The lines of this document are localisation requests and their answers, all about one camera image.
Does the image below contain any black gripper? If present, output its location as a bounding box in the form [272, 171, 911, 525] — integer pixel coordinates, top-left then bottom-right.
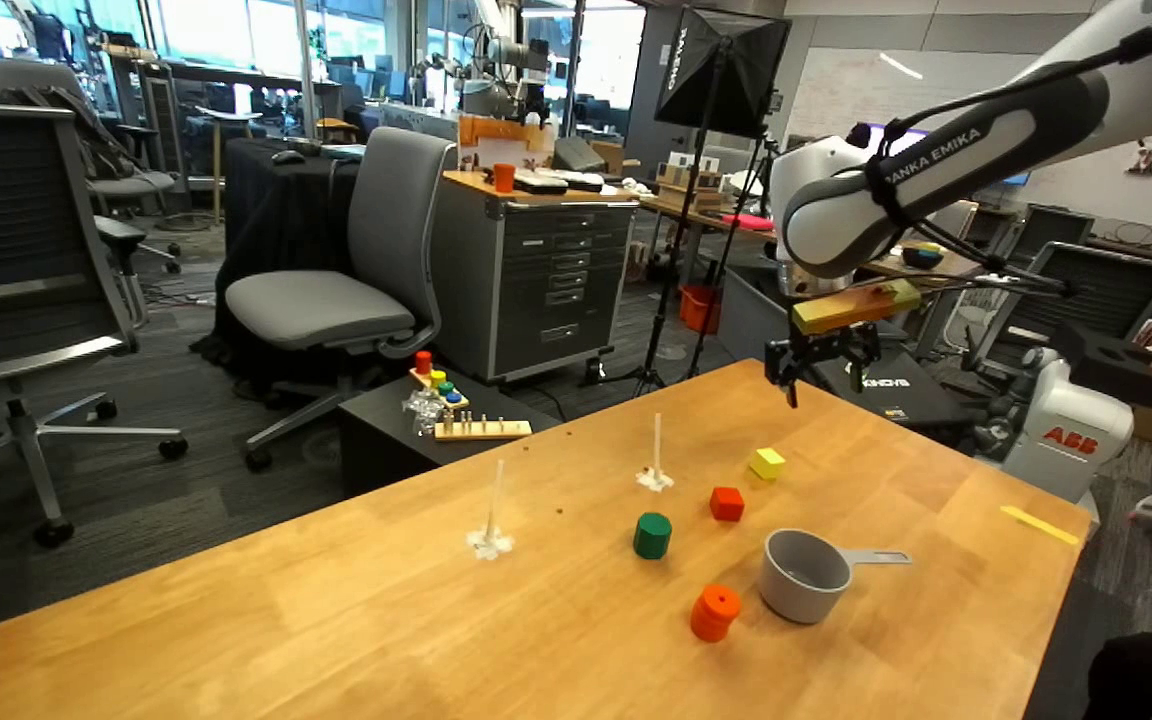
[765, 327, 879, 407]

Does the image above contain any yellow cube block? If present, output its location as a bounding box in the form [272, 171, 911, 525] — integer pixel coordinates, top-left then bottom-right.
[747, 447, 787, 485]

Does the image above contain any orange cube block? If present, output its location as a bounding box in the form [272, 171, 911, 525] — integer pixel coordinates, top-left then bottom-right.
[708, 487, 744, 525]

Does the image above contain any grey measuring cup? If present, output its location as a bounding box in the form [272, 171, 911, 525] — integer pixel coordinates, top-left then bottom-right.
[756, 530, 911, 625]

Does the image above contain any green cylinder block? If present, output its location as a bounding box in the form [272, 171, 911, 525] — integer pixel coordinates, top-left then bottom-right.
[632, 514, 674, 559]

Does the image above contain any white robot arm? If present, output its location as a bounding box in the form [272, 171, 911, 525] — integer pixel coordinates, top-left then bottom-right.
[774, 0, 1152, 275]

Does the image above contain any white ABB robot base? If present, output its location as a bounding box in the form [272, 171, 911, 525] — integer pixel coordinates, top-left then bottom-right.
[1006, 350, 1136, 500]

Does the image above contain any orange cup on cabinet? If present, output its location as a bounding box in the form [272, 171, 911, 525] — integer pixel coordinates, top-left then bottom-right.
[491, 163, 516, 193]

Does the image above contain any white peg stand far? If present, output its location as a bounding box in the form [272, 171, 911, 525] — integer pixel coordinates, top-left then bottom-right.
[637, 411, 674, 494]

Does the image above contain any white peg stand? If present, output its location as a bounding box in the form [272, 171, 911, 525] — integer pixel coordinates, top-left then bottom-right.
[637, 411, 674, 494]
[469, 463, 514, 559]

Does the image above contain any orange cylinder block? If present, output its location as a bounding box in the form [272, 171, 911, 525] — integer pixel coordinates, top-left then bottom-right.
[688, 583, 742, 645]

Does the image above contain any yellow tape strip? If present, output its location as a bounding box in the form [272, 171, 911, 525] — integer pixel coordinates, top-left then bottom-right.
[1000, 506, 1083, 550]

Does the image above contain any grey drawer cabinet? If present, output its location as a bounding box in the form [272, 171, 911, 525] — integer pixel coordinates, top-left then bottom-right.
[434, 171, 637, 384]

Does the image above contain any black studio light stand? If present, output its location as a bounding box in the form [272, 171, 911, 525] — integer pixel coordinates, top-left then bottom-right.
[637, 9, 797, 393]

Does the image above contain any white peg stand near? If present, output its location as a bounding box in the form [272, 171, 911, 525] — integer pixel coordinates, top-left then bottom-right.
[469, 463, 514, 559]

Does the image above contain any colourful toy block set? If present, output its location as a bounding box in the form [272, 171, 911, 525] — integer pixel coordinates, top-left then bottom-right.
[406, 351, 534, 444]

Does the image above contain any black low side table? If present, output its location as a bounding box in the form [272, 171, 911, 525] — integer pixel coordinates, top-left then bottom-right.
[337, 374, 539, 497]

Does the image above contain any grey office chair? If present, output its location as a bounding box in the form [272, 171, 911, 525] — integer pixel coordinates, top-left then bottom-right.
[224, 127, 452, 472]

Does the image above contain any black mesh office chair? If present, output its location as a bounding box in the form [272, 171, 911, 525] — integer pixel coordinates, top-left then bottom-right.
[0, 106, 188, 550]

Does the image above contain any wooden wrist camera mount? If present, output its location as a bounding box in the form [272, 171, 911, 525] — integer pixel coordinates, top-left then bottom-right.
[793, 281, 919, 338]

